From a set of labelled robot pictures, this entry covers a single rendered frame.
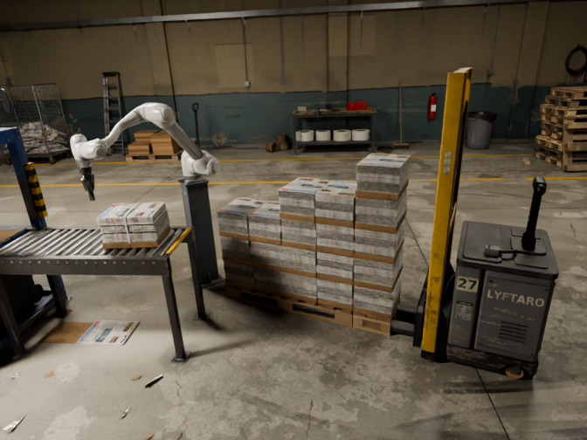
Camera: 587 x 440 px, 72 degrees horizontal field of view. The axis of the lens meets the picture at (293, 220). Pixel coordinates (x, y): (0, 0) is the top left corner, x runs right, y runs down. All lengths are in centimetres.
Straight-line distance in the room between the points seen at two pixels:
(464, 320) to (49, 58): 1056
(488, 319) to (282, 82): 774
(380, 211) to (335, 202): 32
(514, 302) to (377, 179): 109
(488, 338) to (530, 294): 40
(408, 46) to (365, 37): 93
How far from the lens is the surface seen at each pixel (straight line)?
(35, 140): 1062
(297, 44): 958
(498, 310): 278
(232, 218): 327
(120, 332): 355
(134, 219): 284
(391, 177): 267
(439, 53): 982
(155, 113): 306
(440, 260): 260
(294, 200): 294
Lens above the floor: 194
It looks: 22 degrees down
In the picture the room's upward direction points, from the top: 2 degrees counter-clockwise
